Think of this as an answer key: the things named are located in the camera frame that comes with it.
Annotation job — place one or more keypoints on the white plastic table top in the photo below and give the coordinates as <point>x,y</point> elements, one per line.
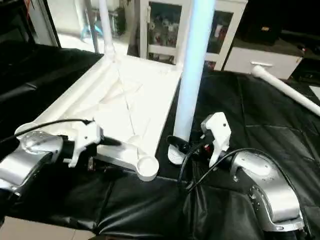
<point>130,100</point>

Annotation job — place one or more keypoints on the teal storage box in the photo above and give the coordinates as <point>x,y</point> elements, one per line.
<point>115,22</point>

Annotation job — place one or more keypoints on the black work mat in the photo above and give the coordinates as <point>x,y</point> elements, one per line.
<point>250,110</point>

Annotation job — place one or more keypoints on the white glass-door cabinet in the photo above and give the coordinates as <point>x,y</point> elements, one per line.
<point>162,25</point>

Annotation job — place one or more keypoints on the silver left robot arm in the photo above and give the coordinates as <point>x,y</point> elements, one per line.
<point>30,155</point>

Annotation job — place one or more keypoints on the white plastic table leg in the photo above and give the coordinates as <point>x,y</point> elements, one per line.
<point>106,30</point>
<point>192,75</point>
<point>285,85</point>

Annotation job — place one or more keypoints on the white drawer unit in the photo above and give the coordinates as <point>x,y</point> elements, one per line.
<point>262,62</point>

